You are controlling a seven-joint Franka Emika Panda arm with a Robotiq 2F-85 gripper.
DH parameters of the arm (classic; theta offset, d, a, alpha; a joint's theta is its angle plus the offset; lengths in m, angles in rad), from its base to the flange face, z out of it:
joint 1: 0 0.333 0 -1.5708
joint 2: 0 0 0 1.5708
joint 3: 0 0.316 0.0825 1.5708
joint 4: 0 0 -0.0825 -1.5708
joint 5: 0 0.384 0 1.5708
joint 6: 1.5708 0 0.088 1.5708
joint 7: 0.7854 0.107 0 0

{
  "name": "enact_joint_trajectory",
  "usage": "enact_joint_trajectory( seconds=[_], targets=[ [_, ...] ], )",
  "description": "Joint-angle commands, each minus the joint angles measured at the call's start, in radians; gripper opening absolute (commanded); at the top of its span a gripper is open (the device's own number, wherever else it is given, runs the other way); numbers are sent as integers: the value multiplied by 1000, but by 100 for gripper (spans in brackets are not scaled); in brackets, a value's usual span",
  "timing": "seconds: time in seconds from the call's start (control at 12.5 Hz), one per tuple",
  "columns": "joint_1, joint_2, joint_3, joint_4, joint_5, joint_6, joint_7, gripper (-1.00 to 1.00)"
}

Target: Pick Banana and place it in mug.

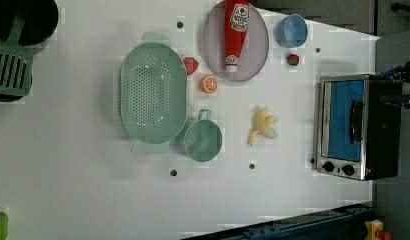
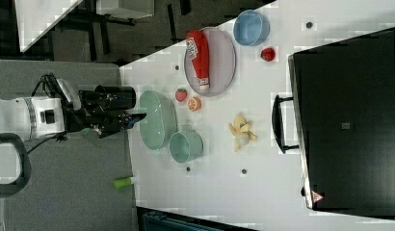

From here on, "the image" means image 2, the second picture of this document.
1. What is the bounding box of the yellow plush peeled banana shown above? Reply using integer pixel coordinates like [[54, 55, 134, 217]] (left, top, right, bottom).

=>
[[228, 115, 257, 152]]

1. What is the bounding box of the blue bowl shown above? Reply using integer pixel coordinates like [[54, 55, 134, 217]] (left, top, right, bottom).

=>
[[233, 10, 271, 46]]

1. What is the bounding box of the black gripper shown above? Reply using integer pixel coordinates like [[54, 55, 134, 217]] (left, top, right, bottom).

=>
[[40, 74, 146, 139]]

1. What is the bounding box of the green marker bottle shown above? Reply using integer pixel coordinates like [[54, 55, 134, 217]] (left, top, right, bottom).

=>
[[113, 177, 136, 190]]

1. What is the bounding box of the grey box on floor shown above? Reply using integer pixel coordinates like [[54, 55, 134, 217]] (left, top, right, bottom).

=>
[[95, 0, 155, 19]]

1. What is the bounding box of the orange slice toy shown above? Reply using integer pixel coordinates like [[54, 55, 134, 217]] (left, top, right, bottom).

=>
[[188, 97, 201, 112]]

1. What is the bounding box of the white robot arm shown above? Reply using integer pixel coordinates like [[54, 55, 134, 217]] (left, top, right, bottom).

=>
[[0, 73, 146, 198]]

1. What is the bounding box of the green mug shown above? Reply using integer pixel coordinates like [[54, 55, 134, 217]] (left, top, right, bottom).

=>
[[169, 124, 203, 164]]

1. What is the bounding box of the black cylindrical utensil holder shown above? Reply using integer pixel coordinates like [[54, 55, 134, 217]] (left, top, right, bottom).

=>
[[95, 86, 137, 111]]

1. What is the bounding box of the grey oval plate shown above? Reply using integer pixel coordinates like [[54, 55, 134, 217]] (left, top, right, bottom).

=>
[[184, 27, 236, 97]]

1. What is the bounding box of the blue metal frame rail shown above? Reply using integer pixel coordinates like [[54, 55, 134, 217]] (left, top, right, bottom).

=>
[[141, 212, 250, 231]]

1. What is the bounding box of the black toaster oven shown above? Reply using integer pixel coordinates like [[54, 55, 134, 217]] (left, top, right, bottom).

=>
[[287, 27, 395, 220]]

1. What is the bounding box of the red toy strawberry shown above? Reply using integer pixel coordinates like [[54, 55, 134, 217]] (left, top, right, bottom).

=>
[[175, 89, 188, 102]]

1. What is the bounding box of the green oval colander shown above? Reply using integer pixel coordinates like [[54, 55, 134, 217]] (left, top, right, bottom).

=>
[[140, 90, 177, 150]]

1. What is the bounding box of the red ketchup bottle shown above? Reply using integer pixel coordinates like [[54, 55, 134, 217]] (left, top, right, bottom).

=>
[[186, 30, 210, 90]]

